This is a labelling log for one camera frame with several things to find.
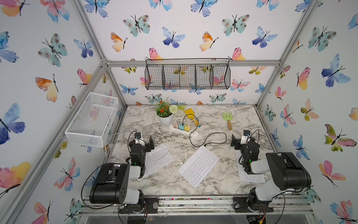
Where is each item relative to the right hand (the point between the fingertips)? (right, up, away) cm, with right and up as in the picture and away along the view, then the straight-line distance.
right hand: (242, 134), depth 91 cm
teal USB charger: (-40, +4, +8) cm, 41 cm away
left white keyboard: (-55, -16, 0) cm, 57 cm away
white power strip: (-31, -1, +10) cm, 32 cm away
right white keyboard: (-3, -24, -7) cm, 25 cm away
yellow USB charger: (-36, +3, +7) cm, 37 cm away
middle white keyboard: (-30, -20, -5) cm, 36 cm away
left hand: (-63, -1, -1) cm, 64 cm away
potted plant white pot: (-51, +15, +7) cm, 54 cm away
